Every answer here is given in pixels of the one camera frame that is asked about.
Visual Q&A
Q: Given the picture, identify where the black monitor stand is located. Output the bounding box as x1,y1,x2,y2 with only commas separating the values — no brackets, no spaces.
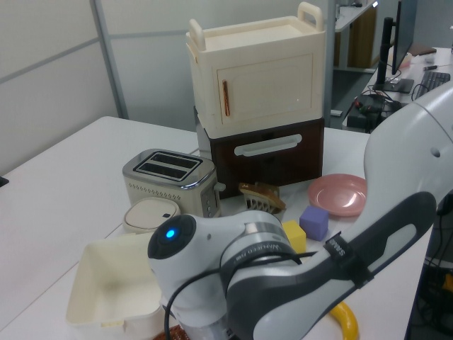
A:
372,16,415,94

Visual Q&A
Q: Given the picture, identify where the purple foam cube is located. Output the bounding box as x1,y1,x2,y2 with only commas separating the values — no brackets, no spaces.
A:
299,205,330,242

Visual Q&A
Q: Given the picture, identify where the black keyboard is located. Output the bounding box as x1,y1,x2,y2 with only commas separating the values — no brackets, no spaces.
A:
412,70,452,102

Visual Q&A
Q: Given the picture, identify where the brown wicker basket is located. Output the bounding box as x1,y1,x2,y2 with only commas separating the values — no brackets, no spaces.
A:
155,324,188,340

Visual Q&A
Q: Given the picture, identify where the pink plate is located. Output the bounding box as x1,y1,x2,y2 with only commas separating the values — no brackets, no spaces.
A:
306,173,368,217

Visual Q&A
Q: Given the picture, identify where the black computer monitor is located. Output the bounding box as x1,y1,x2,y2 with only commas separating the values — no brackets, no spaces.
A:
391,0,415,75

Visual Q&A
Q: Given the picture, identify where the yellow foam cube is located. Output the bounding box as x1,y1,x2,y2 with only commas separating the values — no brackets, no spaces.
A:
282,220,307,253

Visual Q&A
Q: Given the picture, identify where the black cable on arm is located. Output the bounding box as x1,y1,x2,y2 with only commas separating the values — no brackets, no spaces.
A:
162,250,319,340

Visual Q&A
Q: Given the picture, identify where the yellow banana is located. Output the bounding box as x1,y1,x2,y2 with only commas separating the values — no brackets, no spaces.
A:
328,301,360,340

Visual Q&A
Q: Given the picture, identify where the cream plastic toy cabinet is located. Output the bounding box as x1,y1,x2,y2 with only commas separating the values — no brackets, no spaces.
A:
185,1,326,137

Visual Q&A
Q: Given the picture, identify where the cream chrome toaster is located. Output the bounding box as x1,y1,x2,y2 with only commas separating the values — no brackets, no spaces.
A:
122,148,227,219

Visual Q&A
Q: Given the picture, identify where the brown toast slice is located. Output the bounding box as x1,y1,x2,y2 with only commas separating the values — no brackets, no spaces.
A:
239,182,287,210

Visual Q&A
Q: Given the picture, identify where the black electronics box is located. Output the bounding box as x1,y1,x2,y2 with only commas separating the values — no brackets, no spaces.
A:
346,94,403,134

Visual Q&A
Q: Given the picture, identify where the white square open container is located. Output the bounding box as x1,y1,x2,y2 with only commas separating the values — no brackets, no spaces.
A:
66,232,167,332

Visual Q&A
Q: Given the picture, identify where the dark brown drawer unit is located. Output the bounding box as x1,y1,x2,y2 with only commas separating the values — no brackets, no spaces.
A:
193,105,326,200

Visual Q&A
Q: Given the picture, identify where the white desk with wooden panel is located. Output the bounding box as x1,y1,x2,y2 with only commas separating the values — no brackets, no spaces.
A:
334,0,378,74

